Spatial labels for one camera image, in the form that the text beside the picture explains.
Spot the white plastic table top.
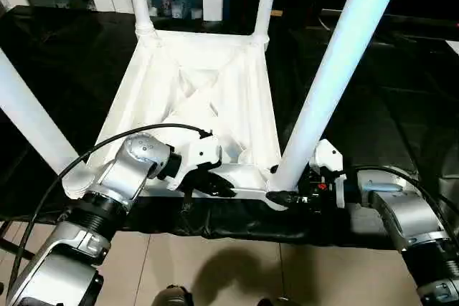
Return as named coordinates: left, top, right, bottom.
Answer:
left=63, top=30, right=296, bottom=211

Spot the black work mat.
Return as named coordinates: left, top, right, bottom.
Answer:
left=0, top=5, right=459, bottom=251

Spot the dark right robot foot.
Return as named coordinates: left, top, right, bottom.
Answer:
left=258, top=297, right=298, bottom=306

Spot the dark robot foot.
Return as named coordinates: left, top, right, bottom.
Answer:
left=258, top=297, right=298, bottom=306
left=152, top=286, right=193, bottom=306

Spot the dark left robot foot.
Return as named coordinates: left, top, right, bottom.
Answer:
left=152, top=286, right=193, bottom=306

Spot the black tripod stand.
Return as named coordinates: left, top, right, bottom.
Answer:
left=0, top=220, right=34, bottom=259

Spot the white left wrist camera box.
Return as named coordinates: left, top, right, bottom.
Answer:
left=178, top=133, right=222, bottom=191

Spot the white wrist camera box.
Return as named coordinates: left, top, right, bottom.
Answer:
left=310, top=139, right=347, bottom=208
left=178, top=133, right=222, bottom=191

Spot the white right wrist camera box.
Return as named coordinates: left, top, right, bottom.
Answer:
left=310, top=139, right=347, bottom=208

